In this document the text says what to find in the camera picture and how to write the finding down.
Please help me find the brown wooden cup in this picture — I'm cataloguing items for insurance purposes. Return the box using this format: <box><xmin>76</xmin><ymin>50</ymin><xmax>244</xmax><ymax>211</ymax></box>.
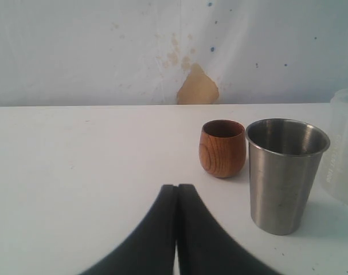
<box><xmin>199</xmin><ymin>120</ymin><xmax>247</xmax><ymax>178</ymax></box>

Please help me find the translucent plastic deli container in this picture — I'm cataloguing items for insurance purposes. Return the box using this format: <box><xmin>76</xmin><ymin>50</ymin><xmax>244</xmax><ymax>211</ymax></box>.
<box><xmin>319</xmin><ymin>89</ymin><xmax>348</xmax><ymax>205</ymax></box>

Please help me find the stainless steel cup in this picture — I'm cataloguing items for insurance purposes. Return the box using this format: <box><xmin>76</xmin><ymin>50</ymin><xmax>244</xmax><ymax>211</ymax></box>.
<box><xmin>245</xmin><ymin>118</ymin><xmax>330</xmax><ymax>235</ymax></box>

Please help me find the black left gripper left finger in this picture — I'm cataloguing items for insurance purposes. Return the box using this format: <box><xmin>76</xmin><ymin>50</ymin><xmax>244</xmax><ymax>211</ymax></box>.
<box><xmin>83</xmin><ymin>184</ymin><xmax>178</xmax><ymax>274</ymax></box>

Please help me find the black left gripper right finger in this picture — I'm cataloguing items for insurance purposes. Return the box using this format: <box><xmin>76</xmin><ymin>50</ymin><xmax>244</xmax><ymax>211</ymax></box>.
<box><xmin>176</xmin><ymin>184</ymin><xmax>278</xmax><ymax>274</ymax></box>

